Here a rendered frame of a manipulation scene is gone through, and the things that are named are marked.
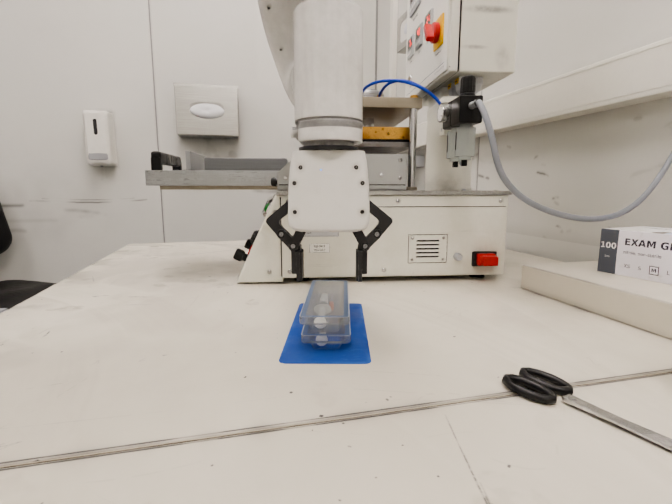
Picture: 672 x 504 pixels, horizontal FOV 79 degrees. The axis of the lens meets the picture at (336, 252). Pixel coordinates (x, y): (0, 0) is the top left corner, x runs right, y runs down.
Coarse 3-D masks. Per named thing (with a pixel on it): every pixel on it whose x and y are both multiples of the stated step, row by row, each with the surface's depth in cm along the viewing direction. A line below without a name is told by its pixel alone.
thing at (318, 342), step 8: (304, 336) 45; (312, 336) 45; (320, 336) 45; (328, 336) 45; (336, 336) 45; (344, 336) 45; (312, 344) 47; (320, 344) 47; (328, 344) 47; (336, 344) 47
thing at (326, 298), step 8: (320, 280) 63; (328, 280) 63; (336, 280) 63; (344, 280) 63; (312, 288) 58; (320, 288) 58; (328, 288) 58; (336, 288) 58; (344, 288) 58; (312, 296) 53; (320, 296) 53; (328, 296) 53; (336, 296) 53; (344, 296) 53; (304, 304) 50; (312, 304) 50; (320, 304) 50; (328, 304) 50; (336, 304) 50; (344, 304) 50; (304, 312) 47; (312, 312) 47; (320, 312) 47; (328, 312) 47; (336, 312) 47; (344, 312) 47
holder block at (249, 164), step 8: (208, 160) 81; (216, 160) 82; (224, 160) 82; (232, 160) 82; (240, 160) 82; (248, 160) 82; (256, 160) 82; (264, 160) 82; (272, 160) 82; (280, 160) 83; (208, 168) 82; (216, 168) 82; (224, 168) 82; (232, 168) 82; (240, 168) 82; (248, 168) 82; (256, 168) 82; (264, 168) 83; (272, 168) 83; (280, 168) 83
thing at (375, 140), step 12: (372, 120) 91; (372, 132) 83; (384, 132) 83; (396, 132) 83; (408, 132) 84; (360, 144) 83; (372, 144) 83; (384, 144) 84; (396, 144) 84; (408, 144) 84
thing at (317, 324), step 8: (312, 280) 63; (304, 320) 45; (312, 320) 45; (320, 320) 45; (328, 320) 45; (336, 320) 45; (344, 320) 45; (312, 328) 46; (320, 328) 46; (328, 328) 46; (336, 328) 46
